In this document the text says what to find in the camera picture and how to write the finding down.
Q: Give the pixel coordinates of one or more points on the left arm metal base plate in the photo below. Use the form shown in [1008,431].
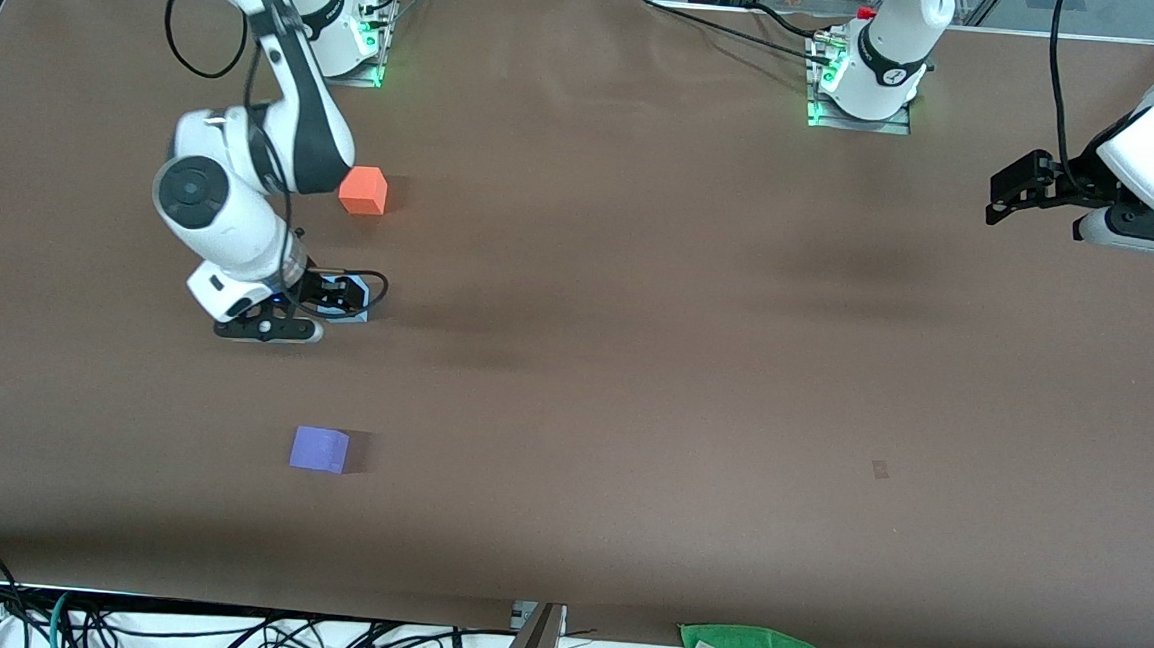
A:
[890,126]

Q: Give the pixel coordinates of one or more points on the brown table cover sheet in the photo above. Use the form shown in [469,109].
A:
[581,414]

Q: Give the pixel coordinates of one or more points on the white metal bracket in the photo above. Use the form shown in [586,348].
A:
[519,613]

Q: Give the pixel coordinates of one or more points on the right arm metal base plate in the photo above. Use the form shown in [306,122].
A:
[372,76]

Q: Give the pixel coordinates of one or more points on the blue foam block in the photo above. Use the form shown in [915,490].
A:
[363,308]

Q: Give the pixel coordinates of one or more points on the orange foam block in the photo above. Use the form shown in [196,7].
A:
[363,193]

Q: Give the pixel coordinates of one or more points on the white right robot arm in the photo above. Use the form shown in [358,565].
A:
[223,212]

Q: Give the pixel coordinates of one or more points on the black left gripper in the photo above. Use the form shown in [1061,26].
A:
[1075,184]

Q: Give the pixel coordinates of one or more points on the clear tape piece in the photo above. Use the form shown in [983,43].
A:
[881,470]

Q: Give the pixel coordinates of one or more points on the purple foam block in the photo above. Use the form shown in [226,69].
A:
[317,448]

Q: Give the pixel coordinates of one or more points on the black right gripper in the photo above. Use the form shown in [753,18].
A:
[321,291]

